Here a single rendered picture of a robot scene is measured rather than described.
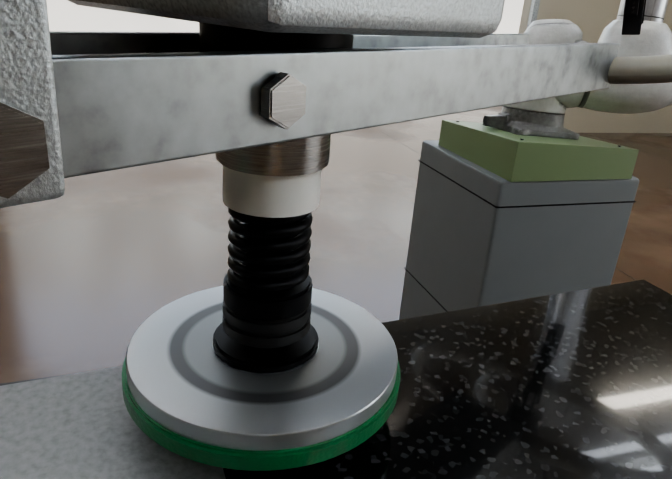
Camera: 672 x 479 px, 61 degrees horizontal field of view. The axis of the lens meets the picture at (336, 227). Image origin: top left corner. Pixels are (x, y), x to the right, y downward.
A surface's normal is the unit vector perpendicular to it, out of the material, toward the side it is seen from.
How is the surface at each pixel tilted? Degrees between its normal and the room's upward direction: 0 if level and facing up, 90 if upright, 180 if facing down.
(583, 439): 0
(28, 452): 0
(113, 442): 0
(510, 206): 90
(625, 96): 111
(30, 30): 90
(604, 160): 90
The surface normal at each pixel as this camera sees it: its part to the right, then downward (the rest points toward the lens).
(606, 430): 0.07, -0.93
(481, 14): 0.72, 0.30
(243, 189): -0.46, 0.29
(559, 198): 0.32, 0.36
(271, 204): 0.11, 0.37
